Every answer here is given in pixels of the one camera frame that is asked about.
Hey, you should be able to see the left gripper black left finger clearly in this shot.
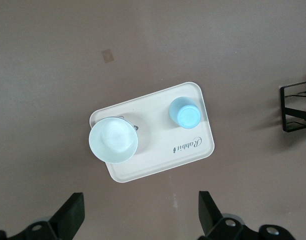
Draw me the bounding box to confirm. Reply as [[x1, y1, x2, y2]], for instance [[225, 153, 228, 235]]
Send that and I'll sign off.
[[25, 192, 85, 240]]

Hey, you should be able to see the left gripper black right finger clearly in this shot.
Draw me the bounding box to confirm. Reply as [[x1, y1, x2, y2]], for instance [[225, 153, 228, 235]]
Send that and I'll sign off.
[[197, 191, 246, 240]]

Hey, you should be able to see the light blue cup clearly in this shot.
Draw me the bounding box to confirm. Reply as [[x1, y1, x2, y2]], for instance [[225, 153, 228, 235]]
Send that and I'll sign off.
[[167, 96, 202, 130]]

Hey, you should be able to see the cream tray with Rabbit print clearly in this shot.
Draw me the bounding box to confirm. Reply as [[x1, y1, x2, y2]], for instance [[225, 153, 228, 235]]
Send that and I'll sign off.
[[89, 81, 216, 185]]

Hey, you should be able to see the white flared cup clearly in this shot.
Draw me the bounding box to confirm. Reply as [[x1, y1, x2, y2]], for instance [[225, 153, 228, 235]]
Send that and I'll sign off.
[[88, 116, 139, 164]]

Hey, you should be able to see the brown tape square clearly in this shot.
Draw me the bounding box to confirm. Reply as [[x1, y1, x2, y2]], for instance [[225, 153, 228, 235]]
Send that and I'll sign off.
[[101, 49, 115, 63]]

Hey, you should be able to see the black wire cup rack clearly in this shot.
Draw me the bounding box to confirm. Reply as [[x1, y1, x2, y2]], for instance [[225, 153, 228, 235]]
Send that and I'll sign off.
[[279, 79, 306, 133]]

